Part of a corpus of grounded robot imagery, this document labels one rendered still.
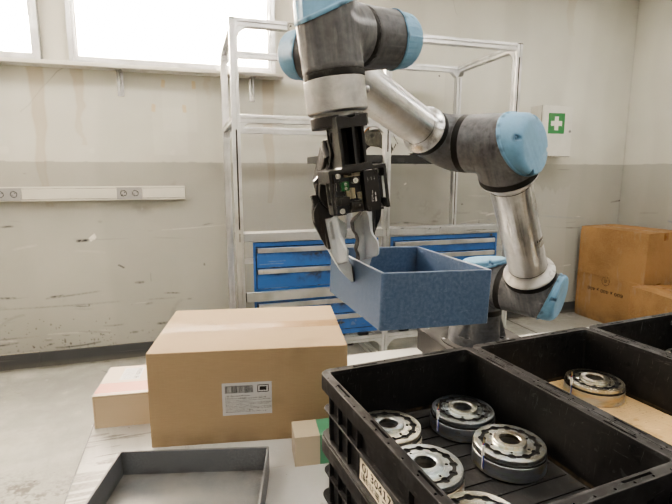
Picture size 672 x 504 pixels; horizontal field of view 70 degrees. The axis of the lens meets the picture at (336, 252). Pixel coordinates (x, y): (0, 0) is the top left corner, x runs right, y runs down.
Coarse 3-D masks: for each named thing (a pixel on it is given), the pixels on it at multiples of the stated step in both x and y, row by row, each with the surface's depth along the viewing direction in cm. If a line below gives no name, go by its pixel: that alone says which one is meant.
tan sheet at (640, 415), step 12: (600, 408) 86; (612, 408) 86; (624, 408) 86; (636, 408) 86; (648, 408) 86; (624, 420) 82; (636, 420) 82; (648, 420) 82; (660, 420) 82; (648, 432) 78; (660, 432) 78
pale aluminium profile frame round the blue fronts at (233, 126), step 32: (224, 32) 257; (224, 64) 296; (416, 64) 332; (480, 64) 317; (512, 64) 285; (224, 96) 300; (512, 96) 287; (224, 128) 289; (256, 128) 308; (288, 128) 313; (384, 128) 264; (224, 160) 305; (384, 160) 267; (384, 192) 270; (384, 224) 273; (320, 288) 266
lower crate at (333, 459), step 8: (328, 448) 76; (328, 456) 76; (336, 456) 73; (328, 464) 81; (336, 464) 73; (328, 472) 79; (336, 472) 77; (344, 472) 70; (336, 480) 77; (344, 480) 70; (352, 480) 68; (328, 488) 82; (336, 488) 75; (344, 488) 74; (352, 488) 68; (328, 496) 80; (336, 496) 77; (344, 496) 73; (352, 496) 71; (360, 496) 65
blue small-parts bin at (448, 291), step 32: (352, 256) 75; (384, 256) 76; (416, 256) 78; (448, 256) 69; (352, 288) 65; (384, 288) 55; (416, 288) 57; (448, 288) 58; (480, 288) 59; (384, 320) 56; (416, 320) 57; (448, 320) 59; (480, 320) 60
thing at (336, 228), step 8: (336, 216) 60; (328, 224) 62; (336, 224) 60; (344, 224) 62; (328, 232) 62; (336, 232) 61; (344, 232) 62; (336, 240) 61; (344, 240) 63; (336, 248) 62; (344, 248) 58; (336, 256) 62; (344, 256) 59; (336, 264) 63; (344, 264) 63; (344, 272) 63; (352, 272) 64; (352, 280) 64
